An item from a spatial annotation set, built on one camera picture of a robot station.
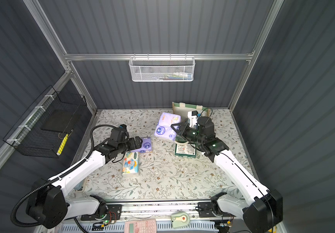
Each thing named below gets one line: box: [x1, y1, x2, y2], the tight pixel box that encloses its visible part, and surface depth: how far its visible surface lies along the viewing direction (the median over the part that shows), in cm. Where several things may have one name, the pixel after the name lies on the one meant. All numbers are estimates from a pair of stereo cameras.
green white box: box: [174, 142, 197, 159], surface depth 93 cm
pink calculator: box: [123, 218, 158, 233], surface depth 70 cm
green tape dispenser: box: [170, 211, 191, 229], surface depth 67 cm
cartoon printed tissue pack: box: [121, 151, 139, 175], surface depth 86 cm
